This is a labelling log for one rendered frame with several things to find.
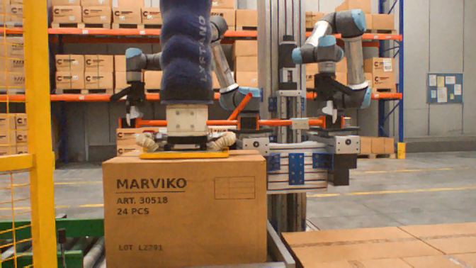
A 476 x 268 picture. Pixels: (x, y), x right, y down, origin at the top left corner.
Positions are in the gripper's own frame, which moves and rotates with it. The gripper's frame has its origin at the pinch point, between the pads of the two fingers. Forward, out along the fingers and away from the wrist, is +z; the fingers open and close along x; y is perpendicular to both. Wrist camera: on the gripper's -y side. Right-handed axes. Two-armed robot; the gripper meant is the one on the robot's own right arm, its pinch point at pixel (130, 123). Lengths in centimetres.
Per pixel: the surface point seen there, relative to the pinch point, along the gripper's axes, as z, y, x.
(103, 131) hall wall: 36, -260, 787
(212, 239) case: 42, 41, -46
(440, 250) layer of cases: 52, 134, -36
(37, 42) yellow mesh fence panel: -25, -8, -74
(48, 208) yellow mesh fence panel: 24, -7, -73
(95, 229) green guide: 49, -16, -8
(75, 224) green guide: 47, -24, -9
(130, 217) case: 33, 11, -46
